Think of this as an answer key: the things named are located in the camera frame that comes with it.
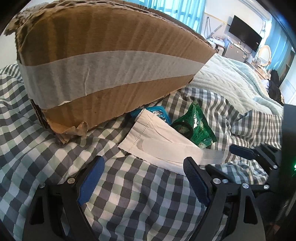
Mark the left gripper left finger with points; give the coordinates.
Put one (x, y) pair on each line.
(56, 211)

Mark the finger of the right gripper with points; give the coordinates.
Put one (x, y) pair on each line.
(242, 150)
(225, 179)

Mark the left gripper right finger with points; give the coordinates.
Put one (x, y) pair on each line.
(221, 200)

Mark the green snack packet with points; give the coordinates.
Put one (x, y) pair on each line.
(194, 126)

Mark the pale green knit blanket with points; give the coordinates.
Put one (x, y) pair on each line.
(236, 82)

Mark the black clothes pile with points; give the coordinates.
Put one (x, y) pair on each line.
(273, 89)

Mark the checkered bed sheet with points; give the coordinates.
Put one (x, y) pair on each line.
(133, 200)

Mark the white folded cloth pad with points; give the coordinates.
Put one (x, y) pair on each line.
(154, 141)

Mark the teal foil packet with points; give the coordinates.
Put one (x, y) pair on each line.
(157, 110)

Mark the round vanity mirror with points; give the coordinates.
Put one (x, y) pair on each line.
(264, 56)

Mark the grey mini fridge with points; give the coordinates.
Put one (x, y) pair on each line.
(234, 52)

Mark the blue corner curtain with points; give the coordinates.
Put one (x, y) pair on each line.
(280, 47)

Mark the blue window curtain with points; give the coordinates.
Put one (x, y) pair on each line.
(189, 12)

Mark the brown cardboard box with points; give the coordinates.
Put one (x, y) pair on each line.
(87, 62)

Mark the black wall television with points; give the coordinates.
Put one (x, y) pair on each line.
(245, 33)

